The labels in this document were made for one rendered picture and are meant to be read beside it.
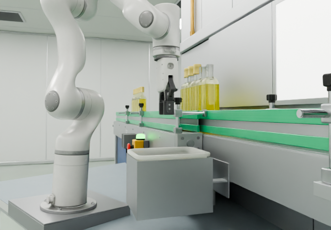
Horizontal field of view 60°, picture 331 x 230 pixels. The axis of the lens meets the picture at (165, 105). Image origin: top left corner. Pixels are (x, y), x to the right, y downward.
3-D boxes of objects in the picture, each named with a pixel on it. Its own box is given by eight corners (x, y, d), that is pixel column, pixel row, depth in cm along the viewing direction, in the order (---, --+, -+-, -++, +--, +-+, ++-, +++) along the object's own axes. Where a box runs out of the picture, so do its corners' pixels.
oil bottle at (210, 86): (220, 133, 108) (219, 76, 109) (206, 133, 107) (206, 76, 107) (213, 132, 114) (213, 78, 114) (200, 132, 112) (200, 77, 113)
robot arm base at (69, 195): (52, 218, 88) (56, 157, 90) (31, 203, 102) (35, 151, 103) (106, 207, 101) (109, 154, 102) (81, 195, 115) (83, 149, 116)
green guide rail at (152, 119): (181, 132, 104) (181, 110, 104) (178, 132, 103) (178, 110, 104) (116, 120, 271) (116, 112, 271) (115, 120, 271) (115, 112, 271)
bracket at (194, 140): (203, 152, 101) (203, 133, 101) (178, 153, 98) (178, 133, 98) (199, 151, 104) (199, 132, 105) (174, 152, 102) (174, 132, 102)
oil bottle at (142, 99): (146, 122, 223) (146, 86, 224) (139, 122, 221) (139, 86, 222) (144, 122, 228) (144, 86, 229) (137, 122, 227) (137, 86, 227)
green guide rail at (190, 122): (199, 132, 106) (199, 110, 106) (197, 132, 106) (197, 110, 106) (124, 120, 273) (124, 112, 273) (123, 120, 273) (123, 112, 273)
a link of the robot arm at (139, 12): (98, -39, 88) (163, 11, 76) (130, -18, 102) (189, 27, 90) (84, -13, 90) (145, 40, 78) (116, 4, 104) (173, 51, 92)
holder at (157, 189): (230, 210, 83) (229, 156, 84) (136, 220, 75) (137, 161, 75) (205, 194, 99) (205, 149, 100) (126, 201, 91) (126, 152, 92)
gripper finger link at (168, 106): (176, 91, 83) (176, 115, 83) (173, 92, 86) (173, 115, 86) (165, 91, 82) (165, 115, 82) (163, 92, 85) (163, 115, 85)
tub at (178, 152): (214, 183, 82) (214, 152, 82) (136, 189, 75) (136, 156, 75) (190, 171, 98) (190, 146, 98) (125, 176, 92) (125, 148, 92)
